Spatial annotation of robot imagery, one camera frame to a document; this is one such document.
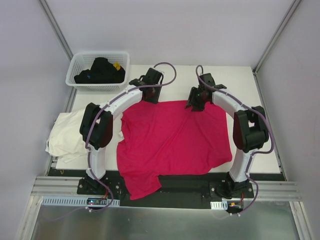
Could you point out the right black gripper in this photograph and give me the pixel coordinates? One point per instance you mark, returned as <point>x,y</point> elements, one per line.
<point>195,103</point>

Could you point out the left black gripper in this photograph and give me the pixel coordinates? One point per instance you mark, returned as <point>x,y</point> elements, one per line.
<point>153,95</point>

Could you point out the pink t shirt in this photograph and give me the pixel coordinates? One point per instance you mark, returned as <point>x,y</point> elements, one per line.
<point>167,139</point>

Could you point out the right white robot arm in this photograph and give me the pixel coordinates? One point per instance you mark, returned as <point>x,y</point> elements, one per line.
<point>250,131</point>

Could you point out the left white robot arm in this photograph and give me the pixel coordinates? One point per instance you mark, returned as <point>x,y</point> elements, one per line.
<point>97,123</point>

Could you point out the white plastic laundry basket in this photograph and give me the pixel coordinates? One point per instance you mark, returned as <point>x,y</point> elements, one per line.
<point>84,60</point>

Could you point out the black t shirt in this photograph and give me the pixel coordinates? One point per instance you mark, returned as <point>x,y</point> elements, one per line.
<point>101,72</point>

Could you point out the white t shirt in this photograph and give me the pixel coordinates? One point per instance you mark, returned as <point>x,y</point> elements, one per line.
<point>65,140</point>

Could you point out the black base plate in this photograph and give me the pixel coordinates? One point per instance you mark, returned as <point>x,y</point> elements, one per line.
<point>180,192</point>

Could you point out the left aluminium frame post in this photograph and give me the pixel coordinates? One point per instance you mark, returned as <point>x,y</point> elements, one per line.
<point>56,28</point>

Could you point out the aluminium frame post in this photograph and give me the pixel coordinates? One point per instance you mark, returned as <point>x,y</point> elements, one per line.
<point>56,28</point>
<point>295,4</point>

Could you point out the right white cable duct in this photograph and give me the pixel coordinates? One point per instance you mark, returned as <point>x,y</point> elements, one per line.
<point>219,205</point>

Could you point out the white cable duct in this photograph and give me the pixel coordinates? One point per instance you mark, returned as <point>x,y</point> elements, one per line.
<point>79,202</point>
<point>219,205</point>

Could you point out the right aluminium frame post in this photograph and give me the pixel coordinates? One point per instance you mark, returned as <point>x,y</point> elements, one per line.
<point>295,4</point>

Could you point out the left white cable duct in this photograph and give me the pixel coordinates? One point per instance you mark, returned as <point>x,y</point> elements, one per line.
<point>79,202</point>

